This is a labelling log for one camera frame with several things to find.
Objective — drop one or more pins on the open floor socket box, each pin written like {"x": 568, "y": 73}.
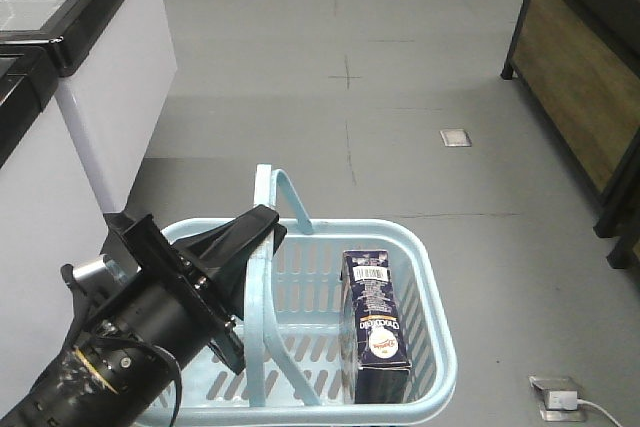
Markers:
{"x": 540, "y": 384}

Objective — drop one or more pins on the small steel floor plate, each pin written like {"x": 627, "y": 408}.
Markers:
{"x": 455, "y": 138}

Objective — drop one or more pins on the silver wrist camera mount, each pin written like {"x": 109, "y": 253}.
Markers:
{"x": 101, "y": 275}

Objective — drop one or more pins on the dark blue cookie box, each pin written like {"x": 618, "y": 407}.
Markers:
{"x": 375, "y": 364}

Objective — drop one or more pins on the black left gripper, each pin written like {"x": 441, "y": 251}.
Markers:
{"x": 162, "y": 306}

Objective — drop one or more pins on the light blue plastic basket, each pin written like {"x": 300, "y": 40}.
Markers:
{"x": 291, "y": 331}

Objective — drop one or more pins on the wooden black-framed display stand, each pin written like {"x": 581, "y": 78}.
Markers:
{"x": 579, "y": 59}

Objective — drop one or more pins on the near white chest freezer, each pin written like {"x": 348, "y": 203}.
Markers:
{"x": 49, "y": 218}

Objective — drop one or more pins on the white power adapter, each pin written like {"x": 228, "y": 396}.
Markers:
{"x": 561, "y": 400}

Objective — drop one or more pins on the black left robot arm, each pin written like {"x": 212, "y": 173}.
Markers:
{"x": 121, "y": 353}

